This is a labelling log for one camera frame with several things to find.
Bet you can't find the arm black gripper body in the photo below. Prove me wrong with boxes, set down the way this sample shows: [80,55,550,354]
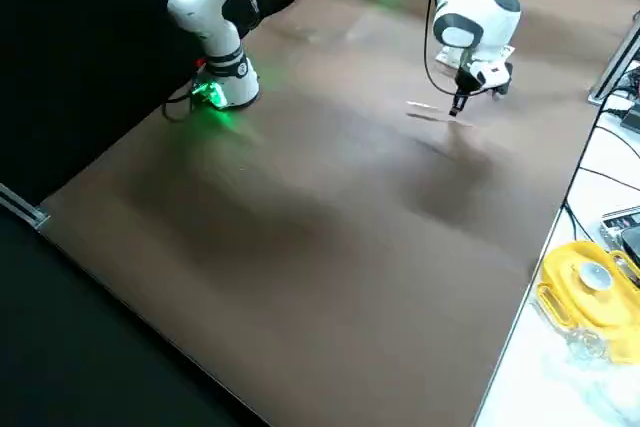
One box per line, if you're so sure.
[455,62,481,94]

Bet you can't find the wire test tube brush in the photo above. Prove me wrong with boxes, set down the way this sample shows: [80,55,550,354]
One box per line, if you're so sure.
[405,99,477,127]

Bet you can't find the white test tube rack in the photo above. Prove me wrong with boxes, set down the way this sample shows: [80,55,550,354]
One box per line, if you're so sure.
[433,44,517,69]

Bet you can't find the small black box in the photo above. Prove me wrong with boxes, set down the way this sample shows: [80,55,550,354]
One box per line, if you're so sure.
[618,105,640,134]

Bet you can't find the grey device with red label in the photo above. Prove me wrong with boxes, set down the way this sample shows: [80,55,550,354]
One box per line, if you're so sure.
[598,205,640,249]

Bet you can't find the grey round disc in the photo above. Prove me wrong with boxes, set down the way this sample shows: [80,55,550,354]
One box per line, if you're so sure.
[576,260,615,294]

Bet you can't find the foot green light block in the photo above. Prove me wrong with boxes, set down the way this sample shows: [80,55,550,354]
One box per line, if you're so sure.
[191,77,227,110]

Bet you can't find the clear plastic bag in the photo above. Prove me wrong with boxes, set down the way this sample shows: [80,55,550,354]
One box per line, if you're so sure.
[563,325,612,364]

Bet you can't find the long black desk cable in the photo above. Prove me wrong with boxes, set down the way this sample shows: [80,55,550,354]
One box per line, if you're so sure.
[560,96,612,243]

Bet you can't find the thick aluminium frame post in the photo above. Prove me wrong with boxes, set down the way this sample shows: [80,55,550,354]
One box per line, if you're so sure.
[586,16,640,107]

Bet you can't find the thin black desk cable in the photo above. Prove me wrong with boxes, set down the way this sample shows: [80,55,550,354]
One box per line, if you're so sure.
[577,166,640,184]

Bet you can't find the black base cable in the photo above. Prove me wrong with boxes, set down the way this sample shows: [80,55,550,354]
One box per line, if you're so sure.
[162,88,201,124]

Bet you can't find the short aluminium corner rail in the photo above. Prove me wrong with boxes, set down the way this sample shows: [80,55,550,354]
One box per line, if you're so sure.
[0,182,52,231]

